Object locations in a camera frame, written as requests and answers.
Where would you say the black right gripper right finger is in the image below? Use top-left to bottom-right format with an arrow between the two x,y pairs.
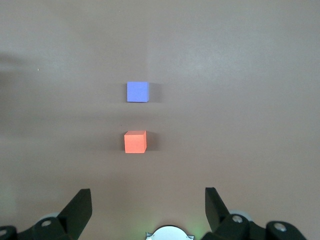
204,186 -> 309,240

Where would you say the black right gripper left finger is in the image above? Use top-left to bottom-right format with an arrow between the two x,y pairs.
0,188 -> 93,240

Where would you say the orange foam block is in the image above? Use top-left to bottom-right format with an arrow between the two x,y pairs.
123,130 -> 148,154

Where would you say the purple foam block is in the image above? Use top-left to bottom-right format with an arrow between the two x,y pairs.
126,81 -> 150,103

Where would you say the brown table cover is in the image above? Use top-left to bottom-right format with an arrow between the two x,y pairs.
0,0 -> 320,240

